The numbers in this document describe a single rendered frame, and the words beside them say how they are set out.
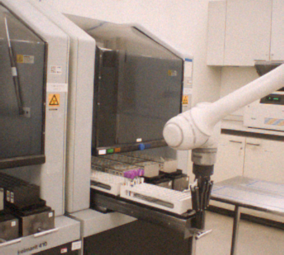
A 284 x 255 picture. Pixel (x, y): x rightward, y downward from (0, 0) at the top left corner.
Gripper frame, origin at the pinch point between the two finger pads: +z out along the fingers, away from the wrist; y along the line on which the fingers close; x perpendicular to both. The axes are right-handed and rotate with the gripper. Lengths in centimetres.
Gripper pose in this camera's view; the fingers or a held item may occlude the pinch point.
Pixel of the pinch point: (199, 219)
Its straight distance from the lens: 148.2
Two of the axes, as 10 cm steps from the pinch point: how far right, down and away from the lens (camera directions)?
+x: 7.6, 0.8, -6.4
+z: -0.5, 10.0, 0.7
